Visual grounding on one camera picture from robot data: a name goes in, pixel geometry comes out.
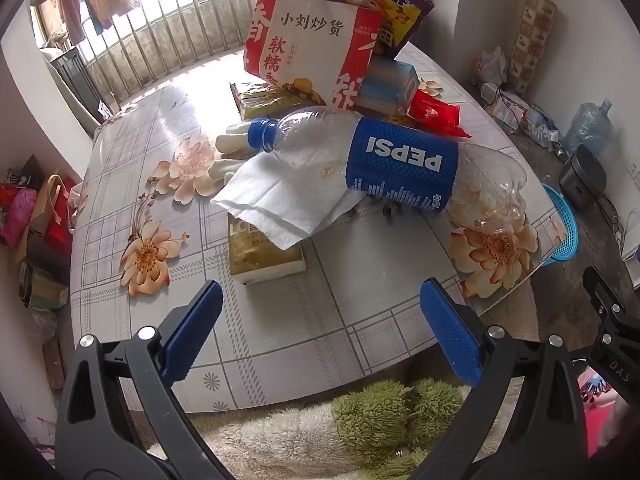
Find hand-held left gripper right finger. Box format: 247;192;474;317
410;278;593;480

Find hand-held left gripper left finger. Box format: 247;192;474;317
55;280;236;480

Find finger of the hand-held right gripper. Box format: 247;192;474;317
582;266;628;320

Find blue plastic basket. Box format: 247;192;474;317
540;183;578;267

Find white tissue paper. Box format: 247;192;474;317
210;147;361;251

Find clear plastic bottle blue label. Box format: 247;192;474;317
247;107;528;231

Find red snack packet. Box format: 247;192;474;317
407;91;472;138

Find large red white snack bag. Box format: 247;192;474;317
243;0;383;111

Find pink printed cloth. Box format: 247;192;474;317
577;365;640;461

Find grey rice cooker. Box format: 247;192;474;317
558;144;608;211

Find white fleece clothing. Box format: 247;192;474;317
200;405;361;480

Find blue water jug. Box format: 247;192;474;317
562;98;613;158

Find red paper gift bag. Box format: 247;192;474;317
30;175;76;256

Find white knit gloves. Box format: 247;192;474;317
210;120;261;183

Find pile of packets and bottles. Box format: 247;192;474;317
482;85;561;148

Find pink plastic bag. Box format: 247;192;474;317
0;187;38;246

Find olive gold snack packet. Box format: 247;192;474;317
229;81;321;121

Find white plastic bag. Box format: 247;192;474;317
472;46;508;86

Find light blue carton box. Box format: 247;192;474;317
356;56;420;120

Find tall patterned cardboard box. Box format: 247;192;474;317
509;0;557;96

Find dark slatted crate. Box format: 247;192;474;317
50;45;118;126

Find metal window railing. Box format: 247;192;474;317
30;0;281;111

